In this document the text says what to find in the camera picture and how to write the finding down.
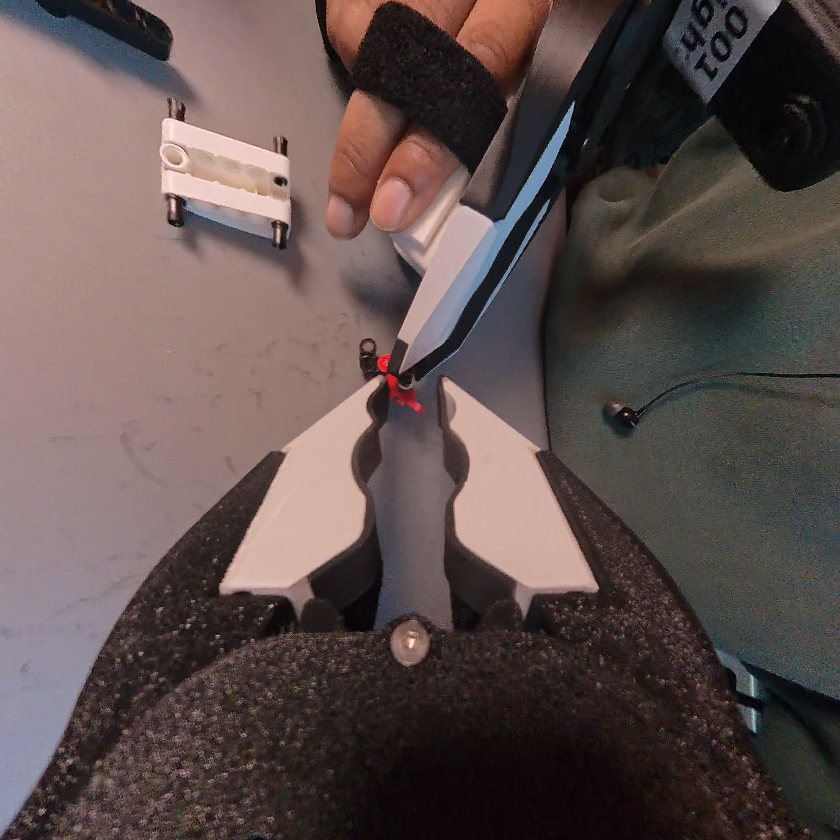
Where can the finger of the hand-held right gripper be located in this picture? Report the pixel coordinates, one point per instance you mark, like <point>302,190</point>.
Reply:
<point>505,256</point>
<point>453,269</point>

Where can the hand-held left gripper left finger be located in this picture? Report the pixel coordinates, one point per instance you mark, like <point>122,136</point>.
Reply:
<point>302,512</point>

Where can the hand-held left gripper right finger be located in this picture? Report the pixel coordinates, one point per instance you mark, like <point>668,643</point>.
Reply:
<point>519,519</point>

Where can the red toy brick piece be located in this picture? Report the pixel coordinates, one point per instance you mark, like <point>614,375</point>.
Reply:
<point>398,387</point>

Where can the white toy brick piece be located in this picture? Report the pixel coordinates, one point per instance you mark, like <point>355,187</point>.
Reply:
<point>223,177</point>

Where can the grey desk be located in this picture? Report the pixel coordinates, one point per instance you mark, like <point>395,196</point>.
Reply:
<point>131,394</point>

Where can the person's right hand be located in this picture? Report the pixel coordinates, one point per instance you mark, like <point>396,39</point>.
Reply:
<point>381,171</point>

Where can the green sweatshirt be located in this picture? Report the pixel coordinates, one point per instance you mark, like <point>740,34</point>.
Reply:
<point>709,394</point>

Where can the small grey clip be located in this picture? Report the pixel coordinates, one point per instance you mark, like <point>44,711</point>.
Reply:
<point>744,693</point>

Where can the toy vehicle chassis build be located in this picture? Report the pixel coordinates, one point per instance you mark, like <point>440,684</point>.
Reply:
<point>112,20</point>

